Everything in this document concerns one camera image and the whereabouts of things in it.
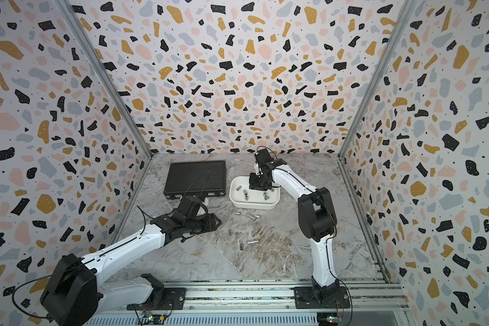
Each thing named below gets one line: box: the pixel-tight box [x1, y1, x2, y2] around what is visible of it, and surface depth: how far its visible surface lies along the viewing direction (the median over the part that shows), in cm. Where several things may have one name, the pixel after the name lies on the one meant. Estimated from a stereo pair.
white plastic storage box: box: [228, 175, 281, 210], surface depth 104 cm
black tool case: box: [163, 160, 227, 200], surface depth 105 cm
